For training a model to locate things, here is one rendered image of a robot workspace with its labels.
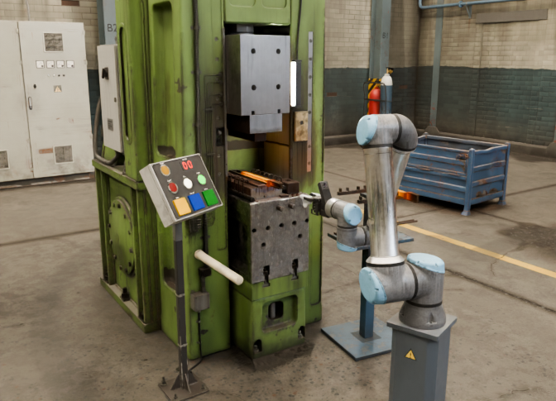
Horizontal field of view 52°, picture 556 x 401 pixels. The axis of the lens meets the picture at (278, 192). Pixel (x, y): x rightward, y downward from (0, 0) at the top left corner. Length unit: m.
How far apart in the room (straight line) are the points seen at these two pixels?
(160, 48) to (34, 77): 4.85
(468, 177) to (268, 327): 3.59
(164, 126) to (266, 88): 0.67
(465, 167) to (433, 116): 5.82
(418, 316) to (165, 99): 1.80
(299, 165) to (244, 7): 0.93
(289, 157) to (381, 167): 1.16
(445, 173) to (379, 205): 4.31
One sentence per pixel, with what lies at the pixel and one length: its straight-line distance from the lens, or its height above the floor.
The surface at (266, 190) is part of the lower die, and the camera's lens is 3.04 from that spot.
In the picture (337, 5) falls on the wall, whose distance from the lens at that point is 10.98.
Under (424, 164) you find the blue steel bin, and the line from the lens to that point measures 6.67.
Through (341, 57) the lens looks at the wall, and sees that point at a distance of 11.01.
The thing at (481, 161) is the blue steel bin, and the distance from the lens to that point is 6.50.
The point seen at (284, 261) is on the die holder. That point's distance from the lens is 3.15.
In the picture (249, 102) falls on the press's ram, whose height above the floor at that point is 1.43.
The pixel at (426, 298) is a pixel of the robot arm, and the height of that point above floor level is 0.72.
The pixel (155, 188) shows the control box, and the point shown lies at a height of 1.10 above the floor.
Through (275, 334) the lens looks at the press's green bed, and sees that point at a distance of 3.31.
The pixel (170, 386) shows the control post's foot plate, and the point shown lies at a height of 0.01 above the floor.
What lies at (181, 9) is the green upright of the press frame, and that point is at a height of 1.88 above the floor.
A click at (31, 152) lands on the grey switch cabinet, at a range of 8.06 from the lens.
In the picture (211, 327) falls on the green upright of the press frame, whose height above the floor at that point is 0.17.
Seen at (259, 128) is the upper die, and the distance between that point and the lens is 2.96.
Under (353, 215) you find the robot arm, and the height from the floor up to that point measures 0.98.
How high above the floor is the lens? 1.66
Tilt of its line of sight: 13 degrees down
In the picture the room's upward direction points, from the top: straight up
